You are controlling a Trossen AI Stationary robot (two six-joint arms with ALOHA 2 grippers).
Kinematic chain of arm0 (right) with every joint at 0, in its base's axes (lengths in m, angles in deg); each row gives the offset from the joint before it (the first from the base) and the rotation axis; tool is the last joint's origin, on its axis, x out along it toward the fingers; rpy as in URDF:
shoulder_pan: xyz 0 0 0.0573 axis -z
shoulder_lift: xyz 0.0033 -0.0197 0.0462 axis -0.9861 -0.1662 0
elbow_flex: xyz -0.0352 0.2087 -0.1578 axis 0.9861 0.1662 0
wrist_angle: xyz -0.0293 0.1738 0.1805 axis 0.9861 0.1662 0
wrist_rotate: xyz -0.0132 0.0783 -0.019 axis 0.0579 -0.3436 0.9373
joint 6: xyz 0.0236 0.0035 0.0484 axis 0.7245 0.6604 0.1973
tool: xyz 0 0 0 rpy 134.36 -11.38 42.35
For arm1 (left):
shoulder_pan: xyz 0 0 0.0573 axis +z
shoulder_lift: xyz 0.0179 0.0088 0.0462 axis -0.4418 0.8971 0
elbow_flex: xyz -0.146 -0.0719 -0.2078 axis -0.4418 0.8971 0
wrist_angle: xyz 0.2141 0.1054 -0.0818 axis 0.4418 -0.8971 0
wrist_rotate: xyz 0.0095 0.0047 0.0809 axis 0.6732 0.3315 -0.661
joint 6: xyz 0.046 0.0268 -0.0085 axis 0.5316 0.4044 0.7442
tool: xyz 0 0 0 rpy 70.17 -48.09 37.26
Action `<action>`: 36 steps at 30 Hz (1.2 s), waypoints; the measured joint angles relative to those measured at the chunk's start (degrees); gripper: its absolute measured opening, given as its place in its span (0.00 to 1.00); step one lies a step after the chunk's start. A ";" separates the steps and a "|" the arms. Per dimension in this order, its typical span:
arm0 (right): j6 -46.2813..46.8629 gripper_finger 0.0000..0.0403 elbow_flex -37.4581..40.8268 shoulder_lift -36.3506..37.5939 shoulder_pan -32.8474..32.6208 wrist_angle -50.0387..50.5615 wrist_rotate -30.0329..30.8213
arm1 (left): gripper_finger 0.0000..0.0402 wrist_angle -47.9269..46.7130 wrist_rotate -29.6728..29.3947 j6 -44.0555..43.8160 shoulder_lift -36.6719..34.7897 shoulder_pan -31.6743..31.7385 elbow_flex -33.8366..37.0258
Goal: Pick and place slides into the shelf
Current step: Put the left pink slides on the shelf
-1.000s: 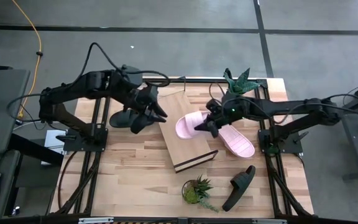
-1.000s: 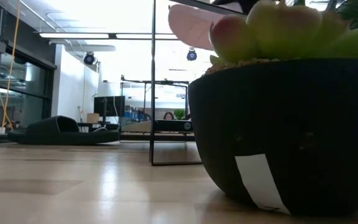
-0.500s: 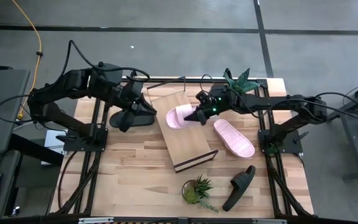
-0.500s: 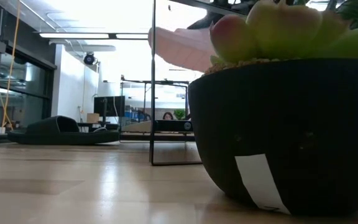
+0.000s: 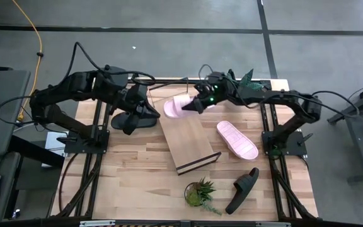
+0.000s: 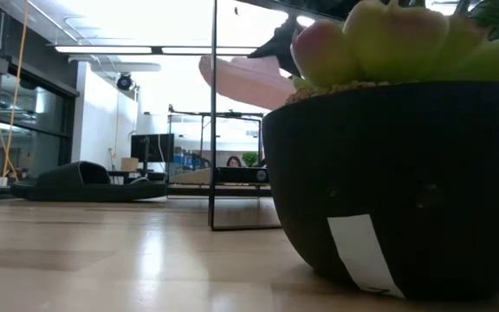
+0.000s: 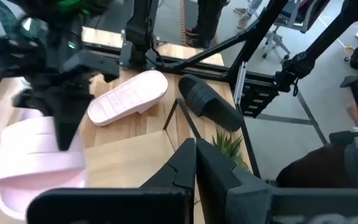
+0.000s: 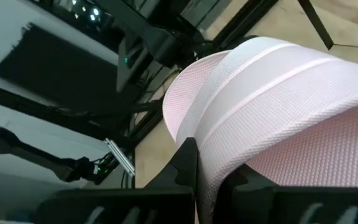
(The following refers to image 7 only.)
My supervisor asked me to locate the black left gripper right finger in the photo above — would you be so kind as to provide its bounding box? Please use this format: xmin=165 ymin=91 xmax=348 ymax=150
xmin=196 ymin=138 xmax=273 ymax=224

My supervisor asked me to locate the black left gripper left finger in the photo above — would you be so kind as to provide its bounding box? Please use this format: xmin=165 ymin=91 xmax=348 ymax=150
xmin=140 ymin=138 xmax=198 ymax=224

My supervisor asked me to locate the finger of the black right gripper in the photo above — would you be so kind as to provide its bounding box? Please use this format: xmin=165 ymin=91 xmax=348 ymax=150
xmin=53 ymin=105 xmax=84 ymax=152

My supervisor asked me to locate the pink rubber slide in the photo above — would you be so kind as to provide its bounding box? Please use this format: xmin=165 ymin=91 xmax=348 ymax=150
xmin=0 ymin=107 xmax=89 ymax=221
xmin=86 ymin=69 xmax=170 ymax=127

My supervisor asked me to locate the black rubber slide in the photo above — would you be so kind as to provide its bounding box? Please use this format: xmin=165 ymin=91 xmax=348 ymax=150
xmin=178 ymin=73 xmax=244 ymax=133

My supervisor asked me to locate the spiky dark green plant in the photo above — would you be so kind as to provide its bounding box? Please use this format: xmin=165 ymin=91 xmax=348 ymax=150
xmin=211 ymin=129 xmax=250 ymax=170

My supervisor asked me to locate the green snake plant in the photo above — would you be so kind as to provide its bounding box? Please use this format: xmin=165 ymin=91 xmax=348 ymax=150
xmin=0 ymin=0 xmax=23 ymax=41

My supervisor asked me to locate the person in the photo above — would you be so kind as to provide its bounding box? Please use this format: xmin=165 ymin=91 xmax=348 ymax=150
xmin=276 ymin=101 xmax=358 ymax=189
xmin=233 ymin=0 xmax=264 ymax=29
xmin=184 ymin=0 xmax=231 ymax=49

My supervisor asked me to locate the office chair with white base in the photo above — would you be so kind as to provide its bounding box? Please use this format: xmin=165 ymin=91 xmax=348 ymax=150
xmin=261 ymin=0 xmax=332 ymax=60

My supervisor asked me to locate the wooden shelf with black frame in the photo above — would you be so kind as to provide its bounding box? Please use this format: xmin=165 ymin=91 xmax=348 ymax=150
xmin=84 ymin=98 xmax=262 ymax=200

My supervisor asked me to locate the black aluminium rig frame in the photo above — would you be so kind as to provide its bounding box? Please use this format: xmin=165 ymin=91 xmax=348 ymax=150
xmin=0 ymin=0 xmax=358 ymax=147

